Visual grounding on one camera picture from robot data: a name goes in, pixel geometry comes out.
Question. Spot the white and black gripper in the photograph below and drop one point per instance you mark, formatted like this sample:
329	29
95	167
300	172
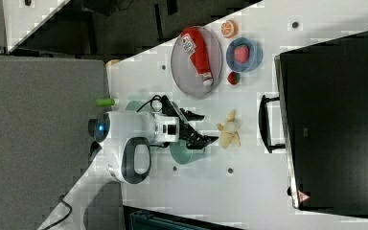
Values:
171	125

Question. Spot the plush peeled banana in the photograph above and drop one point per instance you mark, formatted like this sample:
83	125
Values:
229	131

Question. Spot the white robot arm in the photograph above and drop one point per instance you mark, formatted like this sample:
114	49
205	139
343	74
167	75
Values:
121	133

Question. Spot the black toaster oven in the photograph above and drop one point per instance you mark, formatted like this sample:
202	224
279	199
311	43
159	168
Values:
323	97

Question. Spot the green measuring cup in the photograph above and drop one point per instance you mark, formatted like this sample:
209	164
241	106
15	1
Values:
182	155

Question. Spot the grey round plate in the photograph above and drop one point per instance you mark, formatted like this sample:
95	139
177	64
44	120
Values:
184	73

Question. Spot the small red strawberry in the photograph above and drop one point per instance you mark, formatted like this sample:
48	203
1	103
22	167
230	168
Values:
234	78

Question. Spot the pink plush strawberry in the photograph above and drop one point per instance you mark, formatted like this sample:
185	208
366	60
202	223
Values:
241	53

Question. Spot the red plush ketchup bottle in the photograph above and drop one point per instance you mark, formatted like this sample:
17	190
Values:
194	45

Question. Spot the blue bowl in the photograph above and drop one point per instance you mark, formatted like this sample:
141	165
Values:
255	55

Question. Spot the orange slice toy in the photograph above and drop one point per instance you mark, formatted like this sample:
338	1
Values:
229	28

